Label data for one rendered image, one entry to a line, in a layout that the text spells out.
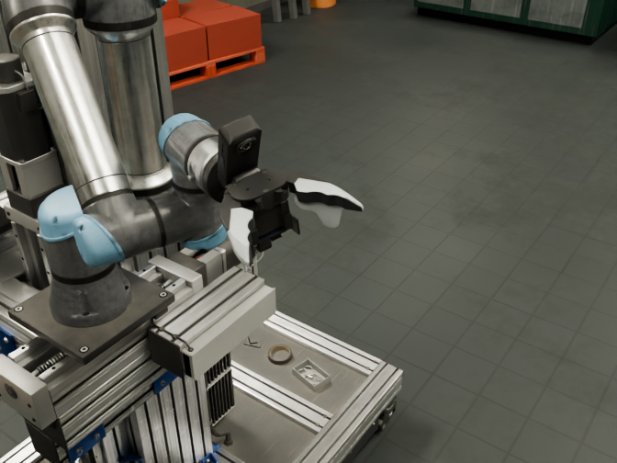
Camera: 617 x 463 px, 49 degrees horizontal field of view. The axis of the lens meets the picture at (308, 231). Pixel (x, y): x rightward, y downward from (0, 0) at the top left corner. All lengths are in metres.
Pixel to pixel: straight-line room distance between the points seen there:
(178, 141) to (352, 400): 1.61
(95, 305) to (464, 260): 2.49
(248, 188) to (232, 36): 5.13
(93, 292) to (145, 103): 0.36
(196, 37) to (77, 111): 4.72
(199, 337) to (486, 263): 2.34
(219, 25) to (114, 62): 4.68
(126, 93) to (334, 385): 1.57
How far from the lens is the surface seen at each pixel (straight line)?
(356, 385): 2.48
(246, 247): 0.72
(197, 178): 0.89
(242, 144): 0.77
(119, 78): 1.16
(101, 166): 0.97
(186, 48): 5.65
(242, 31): 5.96
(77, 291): 1.28
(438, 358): 2.92
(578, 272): 3.60
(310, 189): 0.79
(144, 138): 1.19
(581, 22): 7.06
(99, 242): 0.94
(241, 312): 1.43
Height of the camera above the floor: 1.98
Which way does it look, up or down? 33 degrees down
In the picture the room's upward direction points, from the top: straight up
